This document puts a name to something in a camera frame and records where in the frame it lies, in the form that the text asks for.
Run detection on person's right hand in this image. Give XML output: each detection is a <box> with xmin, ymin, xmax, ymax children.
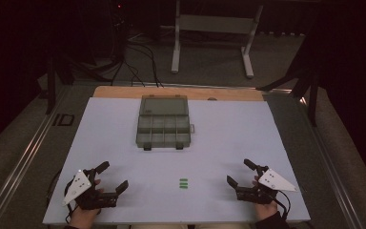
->
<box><xmin>251</xmin><ymin>179</ymin><xmax>279</xmax><ymax>221</ymax></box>

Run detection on dark equipment with red light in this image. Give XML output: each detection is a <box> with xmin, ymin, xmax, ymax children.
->
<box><xmin>109</xmin><ymin>0</ymin><xmax>131</xmax><ymax>63</ymax></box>

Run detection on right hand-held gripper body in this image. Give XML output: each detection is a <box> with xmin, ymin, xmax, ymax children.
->
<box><xmin>234</xmin><ymin>165</ymin><xmax>299</xmax><ymax>205</ymax></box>

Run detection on clear plastic compartment box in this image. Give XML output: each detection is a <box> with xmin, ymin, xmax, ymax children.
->
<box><xmin>135</xmin><ymin>94</ymin><xmax>196</xmax><ymax>152</ymax></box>

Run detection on right hand-held gripper cable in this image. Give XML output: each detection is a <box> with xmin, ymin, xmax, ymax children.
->
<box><xmin>271</xmin><ymin>190</ymin><xmax>292</xmax><ymax>221</ymax></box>

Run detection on black tripod stand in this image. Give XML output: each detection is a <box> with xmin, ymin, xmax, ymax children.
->
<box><xmin>255</xmin><ymin>47</ymin><xmax>321</xmax><ymax>128</ymax></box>

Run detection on black floor cables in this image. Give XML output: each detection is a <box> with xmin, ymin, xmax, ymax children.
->
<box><xmin>110</xmin><ymin>39</ymin><xmax>165</xmax><ymax>89</ymax></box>

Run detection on aluminium rail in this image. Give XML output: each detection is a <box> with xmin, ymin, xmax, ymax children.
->
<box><xmin>298</xmin><ymin>94</ymin><xmax>365</xmax><ymax>229</ymax></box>
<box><xmin>0</xmin><ymin>85</ymin><xmax>70</xmax><ymax>229</ymax></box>

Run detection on hand-held gripper cable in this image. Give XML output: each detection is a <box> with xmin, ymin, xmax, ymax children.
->
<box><xmin>63</xmin><ymin>179</ymin><xmax>79</xmax><ymax>224</ymax></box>
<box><xmin>271</xmin><ymin>190</ymin><xmax>292</xmax><ymax>221</ymax></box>

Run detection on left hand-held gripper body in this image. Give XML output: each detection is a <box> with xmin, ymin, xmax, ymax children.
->
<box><xmin>61</xmin><ymin>168</ymin><xmax>119</xmax><ymax>211</ymax></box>

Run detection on white metal stand frame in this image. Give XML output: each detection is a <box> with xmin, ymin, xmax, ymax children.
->
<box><xmin>171</xmin><ymin>0</ymin><xmax>265</xmax><ymax>79</ymax></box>

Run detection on person's left hand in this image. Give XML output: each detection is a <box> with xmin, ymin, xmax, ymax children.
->
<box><xmin>70</xmin><ymin>178</ymin><xmax>105</xmax><ymax>229</ymax></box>

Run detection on white table mat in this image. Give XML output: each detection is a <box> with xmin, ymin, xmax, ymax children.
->
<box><xmin>42</xmin><ymin>96</ymin><xmax>312</xmax><ymax>225</ymax></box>

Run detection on left hand-held gripper cable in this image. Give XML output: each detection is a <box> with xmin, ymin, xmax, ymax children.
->
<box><xmin>63</xmin><ymin>179</ymin><xmax>79</xmax><ymax>224</ymax></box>

